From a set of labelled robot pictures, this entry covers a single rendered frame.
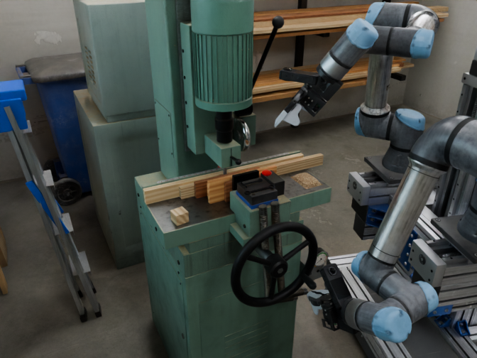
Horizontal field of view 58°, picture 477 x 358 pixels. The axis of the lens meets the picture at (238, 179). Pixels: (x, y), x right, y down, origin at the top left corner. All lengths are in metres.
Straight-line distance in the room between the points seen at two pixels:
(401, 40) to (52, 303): 2.04
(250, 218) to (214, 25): 0.54
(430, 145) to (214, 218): 0.63
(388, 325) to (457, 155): 0.40
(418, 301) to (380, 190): 0.81
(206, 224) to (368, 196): 0.79
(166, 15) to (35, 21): 2.16
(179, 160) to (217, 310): 0.54
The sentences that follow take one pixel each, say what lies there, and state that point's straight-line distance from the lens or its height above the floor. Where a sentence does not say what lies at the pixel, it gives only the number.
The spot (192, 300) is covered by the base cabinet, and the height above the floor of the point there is 0.61.
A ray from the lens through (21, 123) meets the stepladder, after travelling 1.83.
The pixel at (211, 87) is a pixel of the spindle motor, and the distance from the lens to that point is 1.26.
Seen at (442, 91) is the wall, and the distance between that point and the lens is 5.08.
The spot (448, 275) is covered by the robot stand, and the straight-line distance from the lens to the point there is 1.52.
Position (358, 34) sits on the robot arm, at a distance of 1.17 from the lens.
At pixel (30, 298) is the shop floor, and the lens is 2.59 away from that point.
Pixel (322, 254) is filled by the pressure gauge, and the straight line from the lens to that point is 1.56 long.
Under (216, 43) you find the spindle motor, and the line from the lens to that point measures 1.22.
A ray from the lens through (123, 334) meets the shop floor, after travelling 2.24.
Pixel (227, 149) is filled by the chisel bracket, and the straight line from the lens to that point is 1.35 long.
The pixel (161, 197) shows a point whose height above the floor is 0.92.
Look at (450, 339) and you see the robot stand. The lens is 2.04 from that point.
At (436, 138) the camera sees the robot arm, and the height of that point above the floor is 1.24.
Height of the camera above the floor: 1.62
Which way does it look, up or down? 28 degrees down
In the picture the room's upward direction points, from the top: straight up
